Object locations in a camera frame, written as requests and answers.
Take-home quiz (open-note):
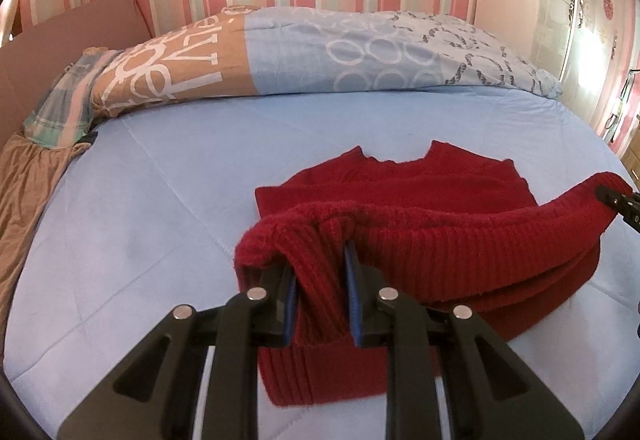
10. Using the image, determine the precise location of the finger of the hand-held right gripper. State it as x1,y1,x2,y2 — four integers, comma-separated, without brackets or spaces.
595,185,640,235

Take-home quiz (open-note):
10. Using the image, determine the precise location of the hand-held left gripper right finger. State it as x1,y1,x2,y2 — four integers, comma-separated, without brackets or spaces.
343,240,586,440

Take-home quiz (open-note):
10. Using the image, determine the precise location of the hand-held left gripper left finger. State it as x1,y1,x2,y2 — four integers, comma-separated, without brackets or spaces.
57,265,301,440

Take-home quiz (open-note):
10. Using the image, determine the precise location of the red knitted sweater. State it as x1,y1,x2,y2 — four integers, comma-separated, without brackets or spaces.
232,140,626,408

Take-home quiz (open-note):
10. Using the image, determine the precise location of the wooden dresser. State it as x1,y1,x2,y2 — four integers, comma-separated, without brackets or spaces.
619,120,640,183

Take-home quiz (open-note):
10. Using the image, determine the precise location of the white wardrobe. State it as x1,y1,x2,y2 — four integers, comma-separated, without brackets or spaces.
529,0,640,141

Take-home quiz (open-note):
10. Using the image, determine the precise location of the patterned blue and tan quilt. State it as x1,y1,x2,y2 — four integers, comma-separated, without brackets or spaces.
91,6,564,121

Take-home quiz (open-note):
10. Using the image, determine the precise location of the brown cloth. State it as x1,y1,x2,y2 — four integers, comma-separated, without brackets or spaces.
0,130,99,323

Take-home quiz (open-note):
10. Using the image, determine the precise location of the plaid pillow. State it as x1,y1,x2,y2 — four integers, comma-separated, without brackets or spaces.
22,48,124,151

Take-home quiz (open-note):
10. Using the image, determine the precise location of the cardboard headboard panel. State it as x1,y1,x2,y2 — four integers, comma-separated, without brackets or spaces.
0,0,157,148

